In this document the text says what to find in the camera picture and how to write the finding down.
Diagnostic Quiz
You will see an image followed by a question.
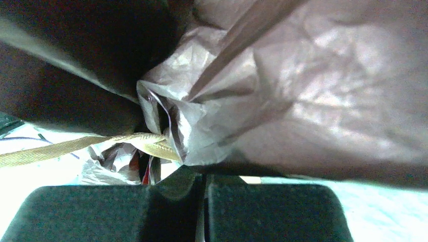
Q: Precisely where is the maroon paper bouquet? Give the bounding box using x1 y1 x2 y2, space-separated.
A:
86 1 427 189

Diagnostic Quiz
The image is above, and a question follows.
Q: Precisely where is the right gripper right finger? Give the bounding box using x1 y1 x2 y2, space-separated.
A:
205 174 353 241

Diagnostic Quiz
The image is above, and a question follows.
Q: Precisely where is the tan satin ribbon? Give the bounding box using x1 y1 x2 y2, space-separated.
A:
1 133 181 168

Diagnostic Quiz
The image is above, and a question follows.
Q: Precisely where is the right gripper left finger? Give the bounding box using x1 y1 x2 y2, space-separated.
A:
2 167 203 241

